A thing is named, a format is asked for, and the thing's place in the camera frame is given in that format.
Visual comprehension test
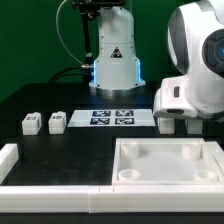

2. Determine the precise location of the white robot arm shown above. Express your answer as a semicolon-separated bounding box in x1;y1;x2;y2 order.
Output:
89;0;224;120

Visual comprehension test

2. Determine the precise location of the white right fence wall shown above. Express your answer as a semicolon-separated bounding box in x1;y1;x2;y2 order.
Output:
207;141;224;157

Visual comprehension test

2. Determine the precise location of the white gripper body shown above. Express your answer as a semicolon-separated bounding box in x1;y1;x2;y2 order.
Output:
153;77;200;119

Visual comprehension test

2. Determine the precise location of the black cable bundle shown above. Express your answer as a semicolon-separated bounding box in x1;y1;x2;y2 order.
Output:
48;63;94;84

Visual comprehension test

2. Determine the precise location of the white fence wall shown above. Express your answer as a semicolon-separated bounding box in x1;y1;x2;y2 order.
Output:
207;141;224;157
0;185;224;213
0;144;19;185

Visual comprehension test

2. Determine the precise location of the white left fence wall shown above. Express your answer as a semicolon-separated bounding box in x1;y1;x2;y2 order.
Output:
0;144;19;185

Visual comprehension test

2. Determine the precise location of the white sheet with markers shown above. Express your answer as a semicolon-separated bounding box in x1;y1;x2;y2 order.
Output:
68;109;155;127

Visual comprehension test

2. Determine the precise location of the grey cable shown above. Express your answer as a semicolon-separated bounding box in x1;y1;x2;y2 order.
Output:
55;0;85;66

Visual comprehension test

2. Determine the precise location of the white front fence wall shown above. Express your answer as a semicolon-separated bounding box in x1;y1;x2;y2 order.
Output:
0;185;224;213

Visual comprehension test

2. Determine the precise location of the white square tabletop part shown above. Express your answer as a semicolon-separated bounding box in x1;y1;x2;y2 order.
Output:
112;138;224;185

